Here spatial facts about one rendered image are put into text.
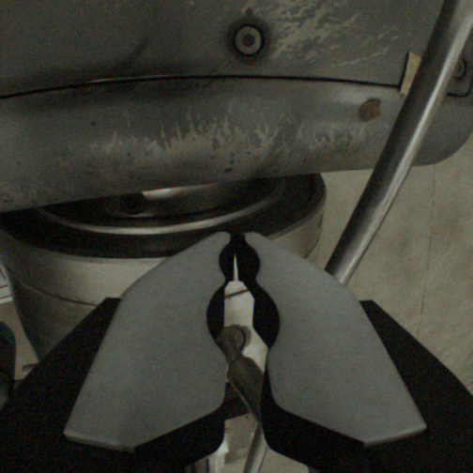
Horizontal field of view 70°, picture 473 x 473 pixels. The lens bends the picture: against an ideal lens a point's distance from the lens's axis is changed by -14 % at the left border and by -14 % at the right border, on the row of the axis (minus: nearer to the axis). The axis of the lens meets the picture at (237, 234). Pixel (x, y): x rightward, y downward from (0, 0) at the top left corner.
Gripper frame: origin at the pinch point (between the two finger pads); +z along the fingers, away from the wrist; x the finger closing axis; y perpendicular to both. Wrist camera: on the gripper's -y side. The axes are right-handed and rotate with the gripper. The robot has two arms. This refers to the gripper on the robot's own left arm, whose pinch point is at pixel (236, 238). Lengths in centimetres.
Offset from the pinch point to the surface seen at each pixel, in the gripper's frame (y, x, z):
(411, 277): 133, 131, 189
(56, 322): 11.8, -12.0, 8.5
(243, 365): 12.7, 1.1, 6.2
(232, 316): 11.1, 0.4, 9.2
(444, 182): 64, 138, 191
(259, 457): 18.3, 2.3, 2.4
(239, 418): 67, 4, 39
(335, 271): 2.4, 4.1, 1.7
